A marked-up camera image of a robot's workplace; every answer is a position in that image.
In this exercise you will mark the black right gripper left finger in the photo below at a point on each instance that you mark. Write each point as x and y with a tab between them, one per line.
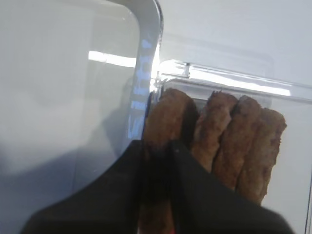
109	205

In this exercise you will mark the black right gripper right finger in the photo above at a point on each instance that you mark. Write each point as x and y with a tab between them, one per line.
202	205

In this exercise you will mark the brown meat patty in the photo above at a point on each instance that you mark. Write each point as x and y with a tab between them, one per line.
236	141
214	119
255	175
172	118

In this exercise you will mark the clear plastic patty container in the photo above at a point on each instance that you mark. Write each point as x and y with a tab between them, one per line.
289	191

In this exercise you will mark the silver metal tray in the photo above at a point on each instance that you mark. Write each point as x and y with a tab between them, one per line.
74	82

